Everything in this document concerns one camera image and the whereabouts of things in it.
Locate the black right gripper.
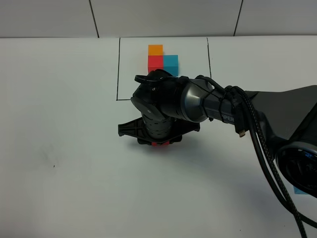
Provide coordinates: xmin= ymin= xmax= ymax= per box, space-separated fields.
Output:
xmin=142 ymin=115 xmax=173 ymax=143

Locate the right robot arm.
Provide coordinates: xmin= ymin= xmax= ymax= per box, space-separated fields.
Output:
xmin=128 ymin=69 xmax=317 ymax=196

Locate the braided black cable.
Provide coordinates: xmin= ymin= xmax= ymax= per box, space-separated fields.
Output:
xmin=198 ymin=75 xmax=317 ymax=238

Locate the blue template block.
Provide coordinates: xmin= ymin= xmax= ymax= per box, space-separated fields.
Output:
xmin=163 ymin=55 xmax=179 ymax=76

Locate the red template block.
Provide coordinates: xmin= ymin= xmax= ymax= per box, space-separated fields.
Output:
xmin=148 ymin=55 xmax=163 ymax=73

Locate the orange template block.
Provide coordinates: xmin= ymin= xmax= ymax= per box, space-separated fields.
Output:
xmin=148 ymin=45 xmax=163 ymax=56

